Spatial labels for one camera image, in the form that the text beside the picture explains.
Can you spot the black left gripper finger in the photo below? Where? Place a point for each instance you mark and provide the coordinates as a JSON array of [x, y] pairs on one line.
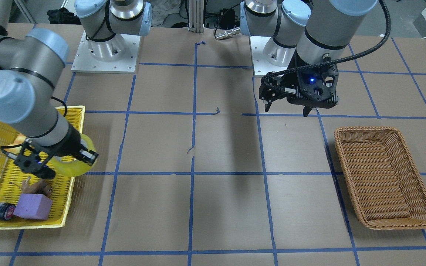
[[268, 104], [306, 110]]

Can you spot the yellow woven plastic basket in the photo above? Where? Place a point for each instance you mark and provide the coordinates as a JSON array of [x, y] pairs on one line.
[[11, 177]]

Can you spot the brown wicker basket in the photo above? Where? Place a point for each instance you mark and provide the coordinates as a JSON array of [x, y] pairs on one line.
[[384, 185]]

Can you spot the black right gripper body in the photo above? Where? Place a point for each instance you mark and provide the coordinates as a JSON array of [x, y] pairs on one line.
[[69, 142]]

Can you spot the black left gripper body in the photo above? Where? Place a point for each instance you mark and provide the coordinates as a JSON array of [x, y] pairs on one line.
[[291, 78]]

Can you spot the yellow-green packing tape roll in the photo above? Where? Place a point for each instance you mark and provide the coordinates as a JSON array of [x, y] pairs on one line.
[[74, 167]]

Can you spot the brown toy lion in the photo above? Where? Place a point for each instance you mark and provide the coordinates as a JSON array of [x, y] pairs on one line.
[[41, 187]]

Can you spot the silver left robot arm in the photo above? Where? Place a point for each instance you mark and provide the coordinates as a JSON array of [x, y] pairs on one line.
[[318, 34]]

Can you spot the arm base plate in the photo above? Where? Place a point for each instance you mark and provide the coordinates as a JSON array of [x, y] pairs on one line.
[[267, 56], [116, 56]]

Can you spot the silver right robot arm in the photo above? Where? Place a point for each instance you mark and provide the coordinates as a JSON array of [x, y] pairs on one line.
[[30, 69]]

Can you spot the purple foam block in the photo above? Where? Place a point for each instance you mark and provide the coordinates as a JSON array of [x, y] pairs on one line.
[[33, 206]]

